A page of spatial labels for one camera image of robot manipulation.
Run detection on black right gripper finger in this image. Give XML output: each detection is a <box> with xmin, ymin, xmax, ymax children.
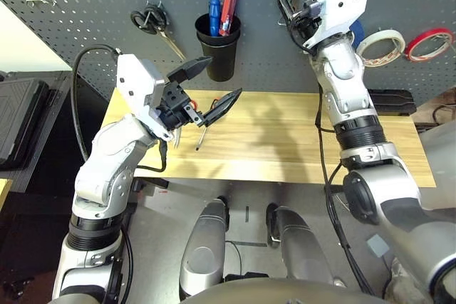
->
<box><xmin>275</xmin><ymin>0</ymin><xmax>299</xmax><ymax>26</ymax></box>

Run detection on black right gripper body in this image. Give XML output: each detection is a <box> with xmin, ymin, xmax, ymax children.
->
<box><xmin>288</xmin><ymin>0</ymin><xmax>323</xmax><ymax>40</ymax></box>

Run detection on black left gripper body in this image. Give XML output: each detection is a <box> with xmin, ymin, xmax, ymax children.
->
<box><xmin>155</xmin><ymin>81</ymin><xmax>206</xmax><ymax>132</ymax></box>

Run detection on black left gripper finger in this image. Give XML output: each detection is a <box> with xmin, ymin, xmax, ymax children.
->
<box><xmin>166</xmin><ymin>56</ymin><xmax>214</xmax><ymax>83</ymax></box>
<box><xmin>201</xmin><ymin>87</ymin><xmax>244</xmax><ymax>128</ymax></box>

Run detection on orange black screwdriver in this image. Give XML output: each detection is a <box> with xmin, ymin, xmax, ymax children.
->
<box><xmin>195</xmin><ymin>124</ymin><xmax>209</xmax><ymax>151</ymax></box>

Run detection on grey metal pegboard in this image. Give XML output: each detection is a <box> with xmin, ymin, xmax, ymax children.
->
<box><xmin>0</xmin><ymin>0</ymin><xmax>456</xmax><ymax>105</ymax></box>

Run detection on black plastic cup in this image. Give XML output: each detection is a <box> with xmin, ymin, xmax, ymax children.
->
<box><xmin>195</xmin><ymin>13</ymin><xmax>242</xmax><ymax>83</ymax></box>

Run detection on blue tape roll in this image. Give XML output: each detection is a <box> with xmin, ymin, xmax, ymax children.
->
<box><xmin>348</xmin><ymin>19</ymin><xmax>366</xmax><ymax>48</ymax></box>

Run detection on white tape roll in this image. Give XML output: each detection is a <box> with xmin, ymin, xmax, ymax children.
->
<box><xmin>356</xmin><ymin>28</ymin><xmax>406</xmax><ymax>69</ymax></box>

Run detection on red tape roll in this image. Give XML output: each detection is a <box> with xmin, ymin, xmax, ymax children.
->
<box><xmin>404</xmin><ymin>27</ymin><xmax>455</xmax><ymax>63</ymax></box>

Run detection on black plastic tool case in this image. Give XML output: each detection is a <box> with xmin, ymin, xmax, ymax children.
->
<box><xmin>366</xmin><ymin>88</ymin><xmax>417</xmax><ymax>117</ymax></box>

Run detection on black side rack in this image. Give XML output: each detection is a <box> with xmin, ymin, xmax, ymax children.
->
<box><xmin>0</xmin><ymin>70</ymin><xmax>111</xmax><ymax>283</ymax></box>

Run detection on silver left robot leg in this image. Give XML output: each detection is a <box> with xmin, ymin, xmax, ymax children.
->
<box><xmin>179</xmin><ymin>199</ymin><xmax>229</xmax><ymax>300</ymax></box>

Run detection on silver robot leg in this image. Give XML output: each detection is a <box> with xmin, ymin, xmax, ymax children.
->
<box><xmin>179</xmin><ymin>199</ymin><xmax>229</xmax><ymax>300</ymax></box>
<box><xmin>266</xmin><ymin>203</ymin><xmax>336</xmax><ymax>285</ymax></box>

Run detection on black ribbed equipment case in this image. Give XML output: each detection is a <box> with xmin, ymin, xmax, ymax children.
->
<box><xmin>0</xmin><ymin>78</ymin><xmax>51</xmax><ymax>172</ymax></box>

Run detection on silver right robot leg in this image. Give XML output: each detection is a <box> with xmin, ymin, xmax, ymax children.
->
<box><xmin>266</xmin><ymin>203</ymin><xmax>336</xmax><ymax>285</ymax></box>

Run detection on grey robot torso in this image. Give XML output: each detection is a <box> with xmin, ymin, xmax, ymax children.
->
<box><xmin>46</xmin><ymin>277</ymin><xmax>393</xmax><ymax>304</ymax></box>

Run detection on yellow wooden board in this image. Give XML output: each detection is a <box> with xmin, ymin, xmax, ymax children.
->
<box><xmin>0</xmin><ymin>178</ymin><xmax>14</xmax><ymax>212</ymax></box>

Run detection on large grey machine housing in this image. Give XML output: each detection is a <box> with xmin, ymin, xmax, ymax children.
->
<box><xmin>416</xmin><ymin>120</ymin><xmax>456</xmax><ymax>209</ymax></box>

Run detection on small grey floor box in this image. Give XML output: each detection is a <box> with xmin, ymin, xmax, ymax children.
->
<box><xmin>366</xmin><ymin>234</ymin><xmax>390</xmax><ymax>258</ymax></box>

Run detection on person's light shoe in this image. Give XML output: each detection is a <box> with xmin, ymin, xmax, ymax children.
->
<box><xmin>386</xmin><ymin>257</ymin><xmax>428</xmax><ymax>304</ymax></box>

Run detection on black handled scissors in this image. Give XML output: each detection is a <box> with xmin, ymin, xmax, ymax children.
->
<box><xmin>130</xmin><ymin>0</ymin><xmax>188</xmax><ymax>62</ymax></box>

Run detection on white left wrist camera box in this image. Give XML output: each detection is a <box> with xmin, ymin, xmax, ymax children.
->
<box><xmin>115</xmin><ymin>53</ymin><xmax>175</xmax><ymax>141</ymax></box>

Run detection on blue handled screwdriver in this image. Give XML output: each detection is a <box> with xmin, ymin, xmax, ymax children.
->
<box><xmin>208</xmin><ymin>0</ymin><xmax>222</xmax><ymax>37</ymax></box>

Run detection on black left forearm cable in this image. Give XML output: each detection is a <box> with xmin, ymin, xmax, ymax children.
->
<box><xmin>137</xmin><ymin>138</ymin><xmax>168</xmax><ymax>173</ymax></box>

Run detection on black table bracket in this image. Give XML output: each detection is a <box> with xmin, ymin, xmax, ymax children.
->
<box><xmin>133</xmin><ymin>177</ymin><xmax>170</xmax><ymax>191</ymax></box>

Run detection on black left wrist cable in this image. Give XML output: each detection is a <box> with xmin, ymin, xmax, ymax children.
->
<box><xmin>70</xmin><ymin>44</ymin><xmax>124</xmax><ymax>162</ymax></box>

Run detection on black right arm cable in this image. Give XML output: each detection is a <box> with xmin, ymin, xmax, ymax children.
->
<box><xmin>315</xmin><ymin>83</ymin><xmax>375</xmax><ymax>296</ymax></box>

